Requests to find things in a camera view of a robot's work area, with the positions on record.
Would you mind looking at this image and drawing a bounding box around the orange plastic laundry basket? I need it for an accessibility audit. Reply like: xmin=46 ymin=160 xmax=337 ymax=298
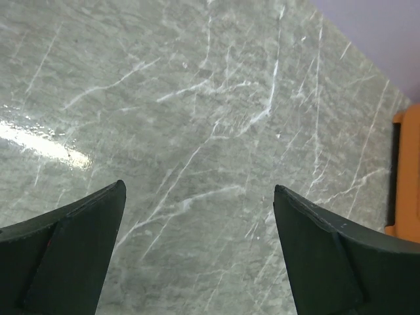
xmin=385 ymin=104 xmax=419 ymax=243

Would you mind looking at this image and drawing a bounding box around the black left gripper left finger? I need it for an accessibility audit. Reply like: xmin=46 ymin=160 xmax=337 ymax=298
xmin=1 ymin=180 xmax=126 ymax=314

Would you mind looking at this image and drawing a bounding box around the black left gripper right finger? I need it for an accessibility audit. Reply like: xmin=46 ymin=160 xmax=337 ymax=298
xmin=273 ymin=185 xmax=419 ymax=314

